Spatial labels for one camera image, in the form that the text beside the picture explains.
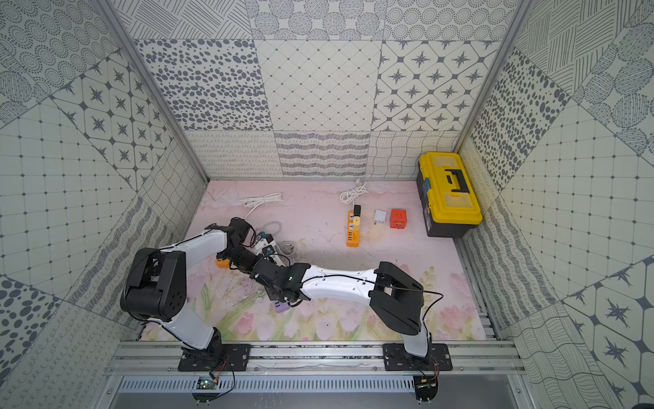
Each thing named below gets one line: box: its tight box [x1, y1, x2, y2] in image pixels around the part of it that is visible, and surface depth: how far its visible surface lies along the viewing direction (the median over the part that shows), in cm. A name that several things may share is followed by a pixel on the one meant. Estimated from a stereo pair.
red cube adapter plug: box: [390, 208, 408, 230], surface depth 103 cm
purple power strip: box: [274, 299, 290, 314], surface depth 84 cm
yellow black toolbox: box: [415, 151, 483, 238], surface depth 97 cm
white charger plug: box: [373, 209, 388, 225], surface depth 107 cm
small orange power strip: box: [346, 210, 361, 248], surface depth 101 cm
